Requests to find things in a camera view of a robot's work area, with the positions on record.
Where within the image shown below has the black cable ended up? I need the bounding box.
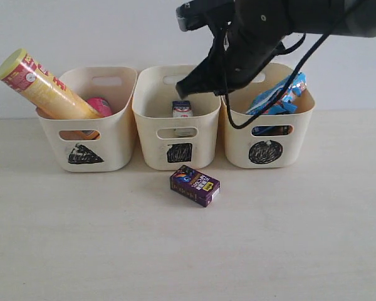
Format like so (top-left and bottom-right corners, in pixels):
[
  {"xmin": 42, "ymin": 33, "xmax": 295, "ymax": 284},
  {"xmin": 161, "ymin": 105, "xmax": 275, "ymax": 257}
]
[{"xmin": 219, "ymin": 0, "xmax": 364, "ymax": 130}]

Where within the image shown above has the cream bin with circle mark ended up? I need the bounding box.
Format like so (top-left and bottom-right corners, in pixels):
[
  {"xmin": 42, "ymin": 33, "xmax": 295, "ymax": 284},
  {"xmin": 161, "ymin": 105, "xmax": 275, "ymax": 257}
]
[{"xmin": 219, "ymin": 63, "xmax": 315, "ymax": 169}]

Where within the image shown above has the purple juice box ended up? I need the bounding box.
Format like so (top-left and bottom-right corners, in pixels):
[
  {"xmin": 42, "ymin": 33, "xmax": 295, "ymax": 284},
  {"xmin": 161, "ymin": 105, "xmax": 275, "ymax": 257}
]
[{"xmin": 169, "ymin": 165, "xmax": 221, "ymax": 208}]

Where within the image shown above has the pink chips can yellow lid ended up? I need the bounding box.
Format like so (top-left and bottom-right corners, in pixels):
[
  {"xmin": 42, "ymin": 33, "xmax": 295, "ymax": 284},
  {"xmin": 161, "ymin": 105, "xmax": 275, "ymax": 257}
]
[{"xmin": 81, "ymin": 97, "xmax": 114, "ymax": 141}]

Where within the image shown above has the cream bin with square mark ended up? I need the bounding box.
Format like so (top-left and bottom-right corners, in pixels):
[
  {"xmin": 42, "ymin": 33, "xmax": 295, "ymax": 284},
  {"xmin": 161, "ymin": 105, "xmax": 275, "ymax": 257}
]
[{"xmin": 132, "ymin": 65, "xmax": 221, "ymax": 171}]

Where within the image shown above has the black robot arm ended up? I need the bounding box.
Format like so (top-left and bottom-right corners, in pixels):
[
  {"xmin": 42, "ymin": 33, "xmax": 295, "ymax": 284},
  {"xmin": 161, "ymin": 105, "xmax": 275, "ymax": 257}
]
[{"xmin": 175, "ymin": 1, "xmax": 376, "ymax": 99}]

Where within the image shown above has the blue white milk carton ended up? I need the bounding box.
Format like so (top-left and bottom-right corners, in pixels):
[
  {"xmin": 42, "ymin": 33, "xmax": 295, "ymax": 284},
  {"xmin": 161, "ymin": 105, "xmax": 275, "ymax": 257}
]
[{"xmin": 171, "ymin": 100, "xmax": 196, "ymax": 137}]

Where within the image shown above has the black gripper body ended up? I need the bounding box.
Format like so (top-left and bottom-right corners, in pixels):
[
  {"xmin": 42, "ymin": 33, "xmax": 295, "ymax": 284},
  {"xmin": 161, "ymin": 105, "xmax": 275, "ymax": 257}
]
[{"xmin": 206, "ymin": 1, "xmax": 288, "ymax": 96}]

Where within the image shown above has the blue noodle packet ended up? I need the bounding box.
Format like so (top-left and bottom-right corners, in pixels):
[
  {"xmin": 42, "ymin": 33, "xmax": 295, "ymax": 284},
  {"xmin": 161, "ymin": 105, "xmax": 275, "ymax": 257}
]
[{"xmin": 246, "ymin": 71, "xmax": 308, "ymax": 136}]

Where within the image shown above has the cream bin with triangle mark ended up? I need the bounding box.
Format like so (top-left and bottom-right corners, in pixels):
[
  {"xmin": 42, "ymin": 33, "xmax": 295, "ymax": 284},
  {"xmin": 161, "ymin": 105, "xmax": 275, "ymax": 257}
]
[{"xmin": 38, "ymin": 66, "xmax": 138, "ymax": 172}]

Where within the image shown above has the yellow Lay's chips can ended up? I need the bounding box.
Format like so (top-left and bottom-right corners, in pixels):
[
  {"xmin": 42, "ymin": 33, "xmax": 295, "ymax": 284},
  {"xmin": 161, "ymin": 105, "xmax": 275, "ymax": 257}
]
[{"xmin": 0, "ymin": 48, "xmax": 102, "ymax": 120}]

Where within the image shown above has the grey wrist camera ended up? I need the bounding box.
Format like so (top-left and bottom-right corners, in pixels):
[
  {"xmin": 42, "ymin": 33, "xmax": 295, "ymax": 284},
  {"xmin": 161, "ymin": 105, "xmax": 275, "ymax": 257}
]
[{"xmin": 175, "ymin": 0, "xmax": 235, "ymax": 32}]

